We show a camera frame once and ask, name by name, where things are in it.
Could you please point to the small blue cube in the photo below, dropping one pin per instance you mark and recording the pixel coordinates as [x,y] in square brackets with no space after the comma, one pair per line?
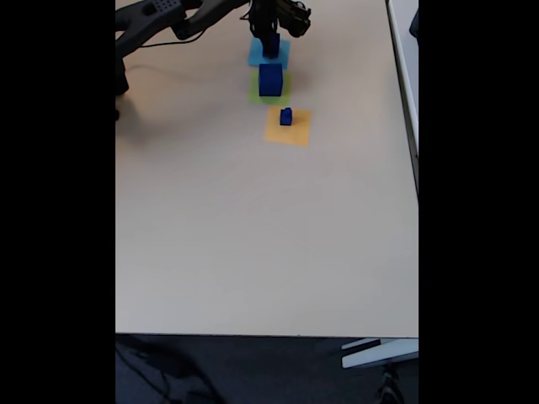
[285,120]

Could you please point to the large blue cube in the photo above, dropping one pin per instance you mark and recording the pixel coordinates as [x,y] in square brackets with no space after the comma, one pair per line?
[269,82]

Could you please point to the green paper square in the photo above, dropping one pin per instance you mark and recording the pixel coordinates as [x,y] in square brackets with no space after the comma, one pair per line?
[286,99]

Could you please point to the white table foot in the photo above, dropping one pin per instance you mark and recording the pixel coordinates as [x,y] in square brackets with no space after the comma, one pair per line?
[379,353]

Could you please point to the orange paper square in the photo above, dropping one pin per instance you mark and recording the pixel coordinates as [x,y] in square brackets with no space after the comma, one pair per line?
[299,134]

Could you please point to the dark blue object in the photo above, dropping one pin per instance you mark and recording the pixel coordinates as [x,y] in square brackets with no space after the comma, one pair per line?
[415,23]

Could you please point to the white neighbouring table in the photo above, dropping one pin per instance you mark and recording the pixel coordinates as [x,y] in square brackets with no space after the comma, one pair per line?
[406,63]

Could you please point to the medium blue cube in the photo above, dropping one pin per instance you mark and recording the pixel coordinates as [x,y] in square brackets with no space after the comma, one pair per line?
[277,46]

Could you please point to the blue paper square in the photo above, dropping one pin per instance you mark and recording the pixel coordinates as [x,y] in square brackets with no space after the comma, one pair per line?
[284,59]

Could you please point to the black camera box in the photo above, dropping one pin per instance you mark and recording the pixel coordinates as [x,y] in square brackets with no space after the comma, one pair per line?
[297,21]

